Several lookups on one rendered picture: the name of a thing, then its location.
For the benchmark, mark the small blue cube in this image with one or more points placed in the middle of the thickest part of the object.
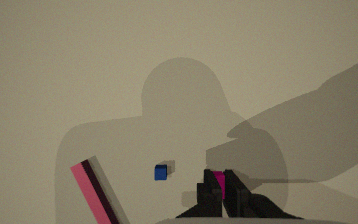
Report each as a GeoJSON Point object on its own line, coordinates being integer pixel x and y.
{"type": "Point", "coordinates": [160, 172]}

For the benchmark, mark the pink rod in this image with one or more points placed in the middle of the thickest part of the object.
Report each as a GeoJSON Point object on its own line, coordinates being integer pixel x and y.
{"type": "Point", "coordinates": [93, 193]}

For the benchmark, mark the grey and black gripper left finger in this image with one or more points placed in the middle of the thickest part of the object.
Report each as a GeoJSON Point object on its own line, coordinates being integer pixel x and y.
{"type": "Point", "coordinates": [209, 198]}

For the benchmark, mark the small magenta block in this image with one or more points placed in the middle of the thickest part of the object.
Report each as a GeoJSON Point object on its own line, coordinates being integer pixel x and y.
{"type": "Point", "coordinates": [221, 180]}

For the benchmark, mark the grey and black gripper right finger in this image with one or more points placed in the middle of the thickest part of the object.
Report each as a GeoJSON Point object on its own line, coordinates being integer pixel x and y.
{"type": "Point", "coordinates": [239, 202]}

